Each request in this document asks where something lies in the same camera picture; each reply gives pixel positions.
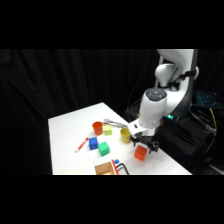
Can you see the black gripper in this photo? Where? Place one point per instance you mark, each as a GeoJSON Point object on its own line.
{"type": "Point", "coordinates": [146, 137]}

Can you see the red cube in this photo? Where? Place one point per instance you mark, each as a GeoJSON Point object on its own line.
{"type": "Point", "coordinates": [140, 153]}

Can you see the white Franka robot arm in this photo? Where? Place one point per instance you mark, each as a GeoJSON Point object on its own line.
{"type": "Point", "coordinates": [173, 83]}

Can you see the light green cube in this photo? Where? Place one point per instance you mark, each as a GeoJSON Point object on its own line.
{"type": "Point", "coordinates": [108, 130]}

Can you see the blue cube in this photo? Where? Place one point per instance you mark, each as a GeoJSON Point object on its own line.
{"type": "Point", "coordinates": [93, 143]}

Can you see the yellow cup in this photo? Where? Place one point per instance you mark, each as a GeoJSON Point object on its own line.
{"type": "Point", "coordinates": [125, 135]}

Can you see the black cloth covered stand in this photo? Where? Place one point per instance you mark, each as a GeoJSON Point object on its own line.
{"type": "Point", "coordinates": [180, 143]}

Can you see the silver metal tongs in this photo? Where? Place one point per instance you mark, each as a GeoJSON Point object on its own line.
{"type": "Point", "coordinates": [115, 123]}

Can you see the wooden box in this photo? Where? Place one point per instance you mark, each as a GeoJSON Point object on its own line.
{"type": "Point", "coordinates": [104, 169]}

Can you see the orange cup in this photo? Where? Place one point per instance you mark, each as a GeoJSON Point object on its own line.
{"type": "Point", "coordinates": [97, 128]}

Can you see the red and white marker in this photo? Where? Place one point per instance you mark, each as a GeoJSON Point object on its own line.
{"type": "Point", "coordinates": [81, 144]}

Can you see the beige flat board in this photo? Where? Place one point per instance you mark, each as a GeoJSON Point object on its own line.
{"type": "Point", "coordinates": [78, 173]}

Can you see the blue lit keyboard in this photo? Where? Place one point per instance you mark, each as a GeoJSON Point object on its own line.
{"type": "Point", "coordinates": [206, 99]}

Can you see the black curtain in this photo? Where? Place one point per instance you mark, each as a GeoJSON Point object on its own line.
{"type": "Point", "coordinates": [36, 100]}

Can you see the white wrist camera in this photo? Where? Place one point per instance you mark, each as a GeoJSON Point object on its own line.
{"type": "Point", "coordinates": [133, 126]}

